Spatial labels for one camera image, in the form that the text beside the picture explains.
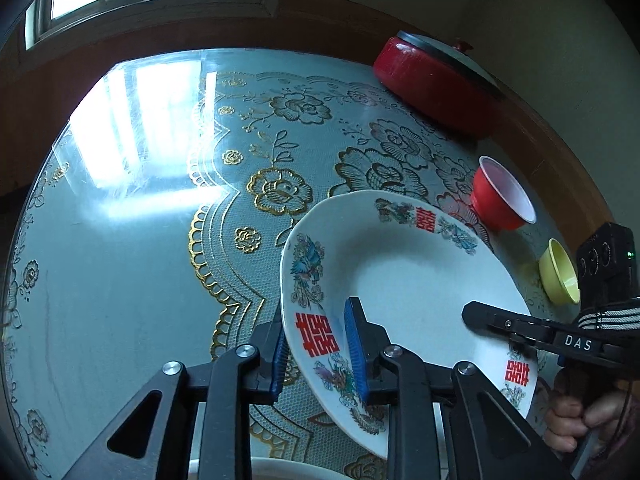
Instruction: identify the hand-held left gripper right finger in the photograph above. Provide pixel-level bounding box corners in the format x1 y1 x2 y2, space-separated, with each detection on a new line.
344 296 576 480

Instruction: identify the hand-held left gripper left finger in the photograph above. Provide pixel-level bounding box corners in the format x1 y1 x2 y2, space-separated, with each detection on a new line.
65 317 290 480

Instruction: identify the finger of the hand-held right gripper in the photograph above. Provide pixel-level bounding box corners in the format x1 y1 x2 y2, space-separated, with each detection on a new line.
461 301 557 357

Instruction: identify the yellow bowl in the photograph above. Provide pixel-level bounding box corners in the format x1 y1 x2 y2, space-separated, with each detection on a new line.
539 238 581 304

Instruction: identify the white floral print plate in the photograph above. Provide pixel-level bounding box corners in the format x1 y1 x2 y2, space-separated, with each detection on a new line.
279 191 539 461

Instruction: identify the plain white deep plate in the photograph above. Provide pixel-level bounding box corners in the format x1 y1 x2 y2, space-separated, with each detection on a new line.
250 456 347 480

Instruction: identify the red plastic bowl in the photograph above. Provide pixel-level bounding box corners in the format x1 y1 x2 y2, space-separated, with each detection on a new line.
470 156 537 232

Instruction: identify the person's right hand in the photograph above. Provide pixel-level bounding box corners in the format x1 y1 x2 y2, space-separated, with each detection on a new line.
544 389 632 453

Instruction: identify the red cooking pot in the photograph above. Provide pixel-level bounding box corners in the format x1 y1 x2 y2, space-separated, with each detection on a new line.
372 35 503 140

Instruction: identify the grey pot lid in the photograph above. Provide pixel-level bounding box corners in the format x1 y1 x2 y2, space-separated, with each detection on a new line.
396 31 506 101

